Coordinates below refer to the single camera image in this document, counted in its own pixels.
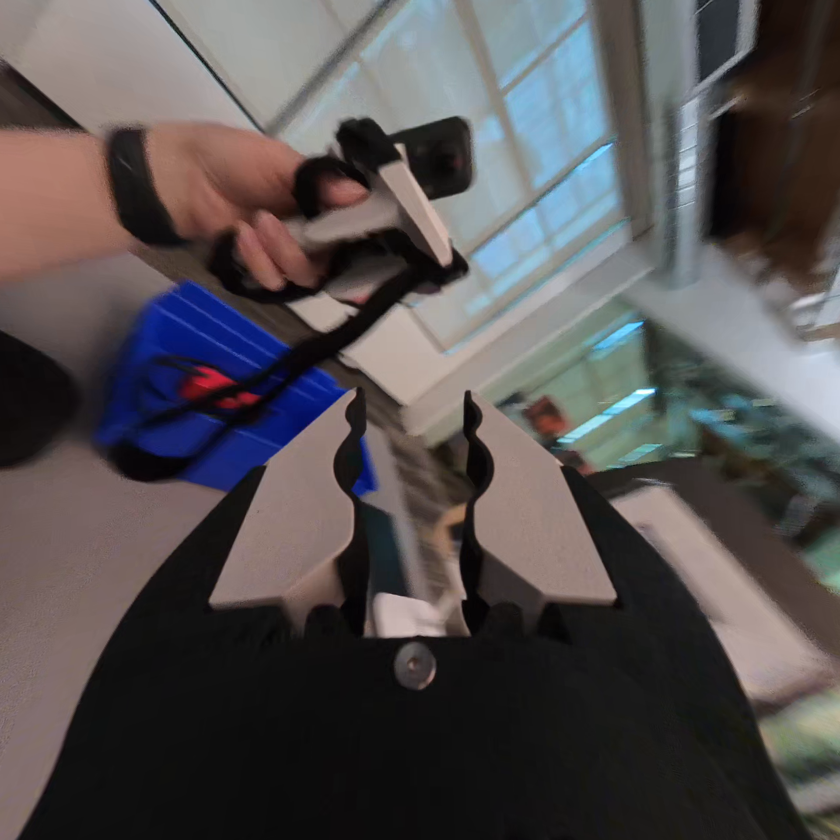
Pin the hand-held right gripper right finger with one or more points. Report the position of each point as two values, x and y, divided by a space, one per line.
544 525

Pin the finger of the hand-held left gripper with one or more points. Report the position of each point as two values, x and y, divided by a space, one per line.
417 207

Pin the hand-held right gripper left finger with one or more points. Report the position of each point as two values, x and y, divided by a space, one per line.
289 525

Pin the blue plastic bin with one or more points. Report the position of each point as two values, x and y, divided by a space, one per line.
275 446

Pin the person's left forearm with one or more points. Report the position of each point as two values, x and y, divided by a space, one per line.
52 197

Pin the person's left hand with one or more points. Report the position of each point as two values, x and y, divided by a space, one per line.
216 177

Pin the large paned window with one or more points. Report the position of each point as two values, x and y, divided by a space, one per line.
544 131

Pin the red device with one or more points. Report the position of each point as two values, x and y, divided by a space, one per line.
203 387

